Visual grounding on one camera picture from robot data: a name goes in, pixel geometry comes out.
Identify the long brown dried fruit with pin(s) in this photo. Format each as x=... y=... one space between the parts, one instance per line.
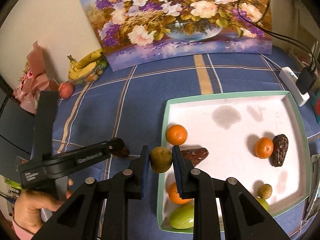
x=280 y=147

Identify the smartphone on stand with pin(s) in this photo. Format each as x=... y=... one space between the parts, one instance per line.
x=313 y=199

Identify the pointed brown dried fruit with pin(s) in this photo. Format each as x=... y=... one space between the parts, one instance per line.
x=195 y=155

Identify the red apple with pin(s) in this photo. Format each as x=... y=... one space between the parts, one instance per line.
x=66 y=89

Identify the yellow banana bunch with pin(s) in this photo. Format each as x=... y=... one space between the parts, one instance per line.
x=83 y=64

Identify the teal toy box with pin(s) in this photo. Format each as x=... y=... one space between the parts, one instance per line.
x=315 y=104

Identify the blue plaid tablecloth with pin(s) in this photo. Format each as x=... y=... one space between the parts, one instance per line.
x=130 y=104

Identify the round brown dried fruit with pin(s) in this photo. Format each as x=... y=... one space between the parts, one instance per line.
x=123 y=153

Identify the pink wrapped bouquet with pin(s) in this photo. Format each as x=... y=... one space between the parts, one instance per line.
x=33 y=81

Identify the large green mango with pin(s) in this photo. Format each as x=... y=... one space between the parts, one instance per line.
x=182 y=217

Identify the white tray with green rim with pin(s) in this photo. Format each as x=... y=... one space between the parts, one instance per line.
x=229 y=125

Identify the flower painting canvas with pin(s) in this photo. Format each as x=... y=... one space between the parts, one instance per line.
x=133 y=32

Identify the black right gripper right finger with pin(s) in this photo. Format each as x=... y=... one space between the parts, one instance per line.
x=243 y=216

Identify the orange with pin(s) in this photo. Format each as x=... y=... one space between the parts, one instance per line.
x=176 y=135
x=174 y=195
x=264 y=148

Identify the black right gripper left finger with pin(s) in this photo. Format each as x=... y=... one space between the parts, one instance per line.
x=101 y=207

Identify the small brown round fruit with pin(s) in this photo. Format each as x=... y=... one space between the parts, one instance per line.
x=265 y=191

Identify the black power adapter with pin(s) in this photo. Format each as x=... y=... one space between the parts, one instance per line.
x=306 y=80

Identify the small green mango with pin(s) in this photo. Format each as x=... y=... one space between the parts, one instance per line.
x=263 y=203

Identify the brown kiwi fruit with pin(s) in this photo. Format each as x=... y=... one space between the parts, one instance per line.
x=160 y=159

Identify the white power strip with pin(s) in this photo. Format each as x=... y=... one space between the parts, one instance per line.
x=289 y=78

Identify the person left hand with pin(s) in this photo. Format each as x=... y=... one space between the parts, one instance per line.
x=27 y=221

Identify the orange in tray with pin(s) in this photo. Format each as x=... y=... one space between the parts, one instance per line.
x=176 y=135

